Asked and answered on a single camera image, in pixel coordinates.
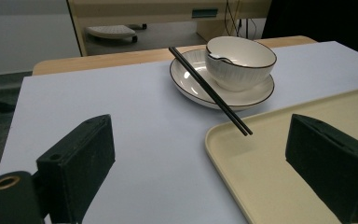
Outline black chopstick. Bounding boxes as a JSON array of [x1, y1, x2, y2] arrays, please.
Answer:
[[168, 47, 250, 137], [172, 46, 254, 135]]

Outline beige tray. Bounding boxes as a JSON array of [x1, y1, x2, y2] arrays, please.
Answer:
[[204, 89, 358, 224]]

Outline white ribbed bowl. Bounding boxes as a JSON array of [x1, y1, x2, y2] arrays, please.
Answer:
[[204, 35, 278, 92]]

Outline white table sheet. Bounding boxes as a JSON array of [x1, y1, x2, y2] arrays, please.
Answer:
[[0, 40, 358, 224]]

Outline white dark-rimmed plate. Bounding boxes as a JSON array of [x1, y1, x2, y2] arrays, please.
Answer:
[[169, 49, 276, 111]]

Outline white wheeled platform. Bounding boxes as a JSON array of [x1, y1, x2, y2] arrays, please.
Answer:
[[85, 24, 139, 44]]

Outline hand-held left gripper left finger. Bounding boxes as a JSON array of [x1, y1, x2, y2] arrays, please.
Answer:
[[35, 114, 117, 224]]

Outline dark curtain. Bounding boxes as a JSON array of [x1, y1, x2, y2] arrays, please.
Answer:
[[261, 0, 358, 61]]

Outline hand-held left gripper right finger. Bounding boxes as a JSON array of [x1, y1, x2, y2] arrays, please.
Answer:
[[284, 113, 358, 224]]

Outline black cables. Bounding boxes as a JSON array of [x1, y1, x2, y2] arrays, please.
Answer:
[[224, 0, 258, 41]]

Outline beige desk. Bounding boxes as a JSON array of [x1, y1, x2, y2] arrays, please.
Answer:
[[65, 0, 273, 58]]

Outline teal desk label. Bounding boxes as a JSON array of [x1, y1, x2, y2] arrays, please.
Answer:
[[191, 7, 219, 19]]

